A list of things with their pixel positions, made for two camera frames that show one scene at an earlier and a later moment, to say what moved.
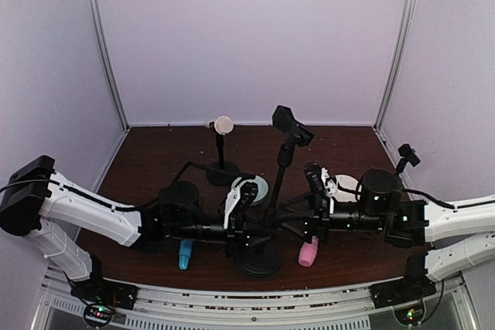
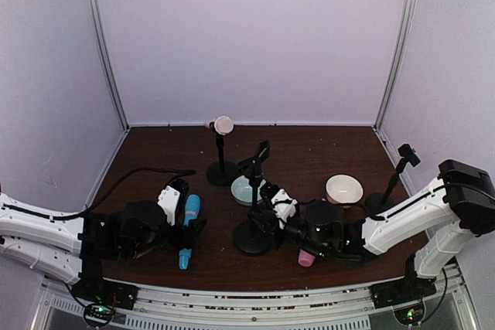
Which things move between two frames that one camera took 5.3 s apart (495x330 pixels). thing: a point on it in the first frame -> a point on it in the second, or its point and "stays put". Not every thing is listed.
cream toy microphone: [223, 124] stays put
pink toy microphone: [308, 253] stays put
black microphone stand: [221, 173] stays put
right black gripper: [320, 223] -> [264, 216]
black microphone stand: [264, 257] -> [255, 235]
